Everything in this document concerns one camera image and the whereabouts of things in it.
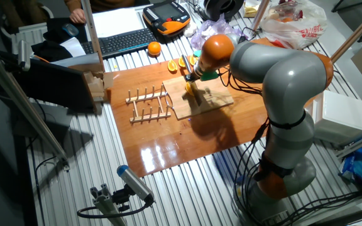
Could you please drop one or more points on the aluminium frame post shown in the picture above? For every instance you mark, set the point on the aluminium frame post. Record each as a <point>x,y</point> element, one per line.
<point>360,142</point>
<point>92,37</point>
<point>354,36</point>
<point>27,110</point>
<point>259,15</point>

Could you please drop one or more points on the black monitor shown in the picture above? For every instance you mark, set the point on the black monitor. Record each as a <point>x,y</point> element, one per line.
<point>52,84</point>

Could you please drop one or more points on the steel cleaver knife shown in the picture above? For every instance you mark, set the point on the steel cleaver knife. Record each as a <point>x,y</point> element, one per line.
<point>186,64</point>

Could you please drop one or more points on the wooden peg dish rack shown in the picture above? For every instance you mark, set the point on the wooden peg dish rack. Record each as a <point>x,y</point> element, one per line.
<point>143,117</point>

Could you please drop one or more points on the white plastic bag red print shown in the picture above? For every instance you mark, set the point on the white plastic bag red print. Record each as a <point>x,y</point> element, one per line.
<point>294,28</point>

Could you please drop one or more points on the purple plastic bag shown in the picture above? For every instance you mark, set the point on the purple plastic bag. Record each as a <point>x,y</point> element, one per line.
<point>212,29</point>

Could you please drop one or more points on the yellow packet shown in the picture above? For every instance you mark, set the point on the yellow packet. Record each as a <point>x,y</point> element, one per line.
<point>251,9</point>

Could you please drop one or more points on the person torso brown sweater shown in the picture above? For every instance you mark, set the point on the person torso brown sweater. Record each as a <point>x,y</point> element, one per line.
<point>112,3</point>

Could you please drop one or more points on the black keyboard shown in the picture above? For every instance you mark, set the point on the black keyboard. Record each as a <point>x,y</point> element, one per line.
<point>121,42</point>

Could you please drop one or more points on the silver camera blue end cap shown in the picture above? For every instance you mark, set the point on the silver camera blue end cap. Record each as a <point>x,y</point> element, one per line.
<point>135,183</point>

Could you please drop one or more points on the white crumpled tissue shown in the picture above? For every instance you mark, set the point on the white crumpled tissue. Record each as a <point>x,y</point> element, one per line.
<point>190,29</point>

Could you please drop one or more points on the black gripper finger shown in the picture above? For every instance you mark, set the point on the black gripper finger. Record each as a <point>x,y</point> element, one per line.
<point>188,81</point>
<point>195,82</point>

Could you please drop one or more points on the large white paper sheet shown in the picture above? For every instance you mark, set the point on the large white paper sheet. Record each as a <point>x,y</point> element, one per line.
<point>118,22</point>

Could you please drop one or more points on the white slatted chair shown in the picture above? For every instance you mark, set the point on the white slatted chair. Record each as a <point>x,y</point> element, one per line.
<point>27,34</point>

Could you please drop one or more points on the black spool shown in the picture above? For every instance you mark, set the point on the black spool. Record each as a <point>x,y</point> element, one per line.
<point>223,7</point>

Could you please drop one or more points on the whole orange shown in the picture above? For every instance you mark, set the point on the whole orange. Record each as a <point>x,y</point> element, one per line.
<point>154,48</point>

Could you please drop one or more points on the bare hand of bystander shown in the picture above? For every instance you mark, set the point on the bare hand of bystander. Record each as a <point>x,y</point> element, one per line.
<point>78,15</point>

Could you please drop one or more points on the white box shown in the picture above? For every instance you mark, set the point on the white box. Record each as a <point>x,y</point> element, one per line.
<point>341,116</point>

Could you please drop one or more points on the brown sleeved forearm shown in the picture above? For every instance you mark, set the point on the brown sleeved forearm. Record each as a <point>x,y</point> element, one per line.
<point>71,3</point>

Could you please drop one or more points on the black orange teach pendant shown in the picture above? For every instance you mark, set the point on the black orange teach pendant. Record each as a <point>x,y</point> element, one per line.
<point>165,14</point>

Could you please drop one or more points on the small white paper sheet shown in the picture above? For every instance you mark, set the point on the small white paper sheet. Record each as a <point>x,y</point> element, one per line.
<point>73,47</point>

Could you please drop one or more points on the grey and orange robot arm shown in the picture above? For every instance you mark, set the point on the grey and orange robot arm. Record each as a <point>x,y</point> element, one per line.
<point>288,75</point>

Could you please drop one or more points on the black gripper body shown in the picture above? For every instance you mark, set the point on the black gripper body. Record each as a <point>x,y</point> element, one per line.
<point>195,77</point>

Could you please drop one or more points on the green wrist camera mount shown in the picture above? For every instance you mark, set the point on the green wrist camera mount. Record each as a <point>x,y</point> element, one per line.
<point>210,76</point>

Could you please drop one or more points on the dark computer mouse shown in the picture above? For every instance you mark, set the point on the dark computer mouse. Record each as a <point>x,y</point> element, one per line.
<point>70,29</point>

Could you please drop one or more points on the brown cardboard box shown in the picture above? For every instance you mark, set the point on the brown cardboard box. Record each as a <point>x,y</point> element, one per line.
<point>96,84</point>

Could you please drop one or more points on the aluminium camera mount profile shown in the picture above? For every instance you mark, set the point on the aluminium camera mount profile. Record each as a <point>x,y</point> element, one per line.
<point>105,204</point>

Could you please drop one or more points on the black cloth bag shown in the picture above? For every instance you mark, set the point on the black cloth bag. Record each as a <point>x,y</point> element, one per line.
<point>49,47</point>

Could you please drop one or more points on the bamboo cutting board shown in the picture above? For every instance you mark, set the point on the bamboo cutting board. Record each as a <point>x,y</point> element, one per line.
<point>215,97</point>

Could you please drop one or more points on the large brown wooden board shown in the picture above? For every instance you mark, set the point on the large brown wooden board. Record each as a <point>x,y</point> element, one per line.
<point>174,141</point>

